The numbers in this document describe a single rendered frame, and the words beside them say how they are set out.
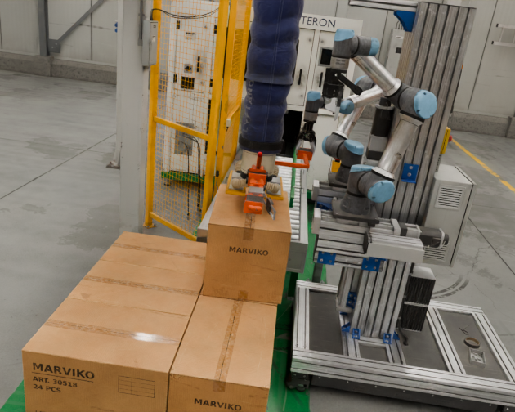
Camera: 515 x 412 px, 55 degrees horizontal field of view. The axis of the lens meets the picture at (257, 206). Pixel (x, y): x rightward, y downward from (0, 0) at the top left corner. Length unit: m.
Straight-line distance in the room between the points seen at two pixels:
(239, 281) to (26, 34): 11.45
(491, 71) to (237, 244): 10.46
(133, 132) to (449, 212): 2.28
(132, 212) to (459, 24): 2.64
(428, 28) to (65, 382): 2.21
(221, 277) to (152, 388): 0.65
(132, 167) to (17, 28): 9.88
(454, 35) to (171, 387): 1.98
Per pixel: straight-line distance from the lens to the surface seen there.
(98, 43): 12.64
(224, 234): 2.36
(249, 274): 2.45
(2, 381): 2.97
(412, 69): 2.53
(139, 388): 2.15
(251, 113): 2.40
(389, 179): 2.31
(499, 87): 12.49
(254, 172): 2.32
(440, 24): 2.54
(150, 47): 3.64
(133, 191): 3.92
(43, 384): 2.31
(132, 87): 3.73
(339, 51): 2.06
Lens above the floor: 1.88
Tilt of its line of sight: 21 degrees down
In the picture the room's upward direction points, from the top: 7 degrees clockwise
